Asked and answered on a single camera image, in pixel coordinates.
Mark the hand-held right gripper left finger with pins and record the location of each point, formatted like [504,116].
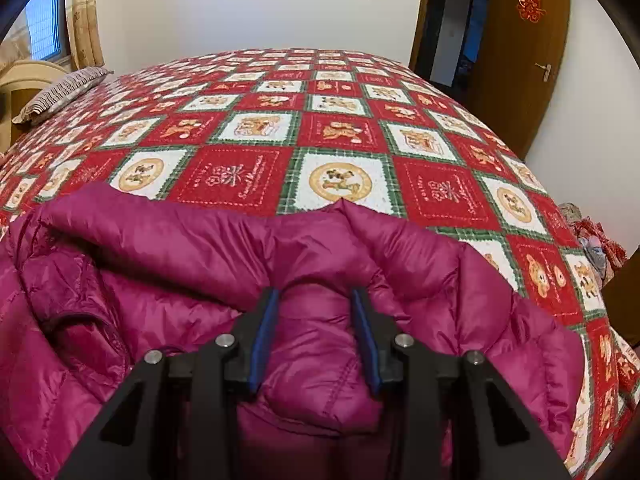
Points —
[262,342]

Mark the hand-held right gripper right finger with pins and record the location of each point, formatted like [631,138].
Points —
[367,345]

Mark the magenta down jacket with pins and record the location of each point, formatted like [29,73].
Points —
[165,260]

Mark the pile of patterned clothes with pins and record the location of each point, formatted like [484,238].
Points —
[592,245]

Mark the red checked printed bedspread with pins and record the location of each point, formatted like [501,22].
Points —
[300,125]

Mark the wooden dresser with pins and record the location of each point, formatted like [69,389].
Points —
[625,310]

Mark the striped pillow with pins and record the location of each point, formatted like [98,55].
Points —
[62,90]

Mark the wooden door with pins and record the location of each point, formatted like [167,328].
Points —
[520,60]

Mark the cream headboard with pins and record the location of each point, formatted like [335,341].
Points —
[20,85]

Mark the beige curtain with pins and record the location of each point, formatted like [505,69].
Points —
[85,15]

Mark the red paper door decoration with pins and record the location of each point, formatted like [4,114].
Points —
[530,6]

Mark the window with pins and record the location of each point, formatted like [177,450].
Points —
[45,20]

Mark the wooden door frame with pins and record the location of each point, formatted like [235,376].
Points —
[422,10]

